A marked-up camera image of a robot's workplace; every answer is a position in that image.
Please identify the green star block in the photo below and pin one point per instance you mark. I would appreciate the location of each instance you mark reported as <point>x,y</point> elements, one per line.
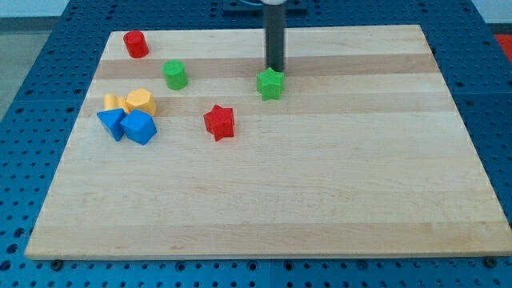
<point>270,84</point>

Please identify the red star block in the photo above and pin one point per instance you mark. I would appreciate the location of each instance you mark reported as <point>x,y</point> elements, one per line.
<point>220,122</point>

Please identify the wooden board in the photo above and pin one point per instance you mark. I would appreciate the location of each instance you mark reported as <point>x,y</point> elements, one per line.
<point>365,155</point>

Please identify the green cylinder block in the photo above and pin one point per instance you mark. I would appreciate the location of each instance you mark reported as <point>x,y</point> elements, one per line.
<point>174,73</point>

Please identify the blue cube block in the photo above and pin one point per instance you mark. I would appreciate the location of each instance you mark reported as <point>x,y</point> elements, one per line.
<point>139,126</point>

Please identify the yellow hexagon block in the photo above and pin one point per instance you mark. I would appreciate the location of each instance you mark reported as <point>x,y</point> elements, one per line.
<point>142,99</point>

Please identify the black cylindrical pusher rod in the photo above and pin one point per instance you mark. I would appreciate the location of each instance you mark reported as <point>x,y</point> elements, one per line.
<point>274,22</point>

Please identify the blue triangle block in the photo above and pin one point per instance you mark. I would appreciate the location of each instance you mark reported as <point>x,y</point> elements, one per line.
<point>111,121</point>

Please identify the yellow heart block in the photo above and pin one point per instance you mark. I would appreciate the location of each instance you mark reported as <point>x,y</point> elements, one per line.
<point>113,102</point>

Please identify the red cylinder block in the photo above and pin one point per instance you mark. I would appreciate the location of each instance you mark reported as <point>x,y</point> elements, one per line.
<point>135,43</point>

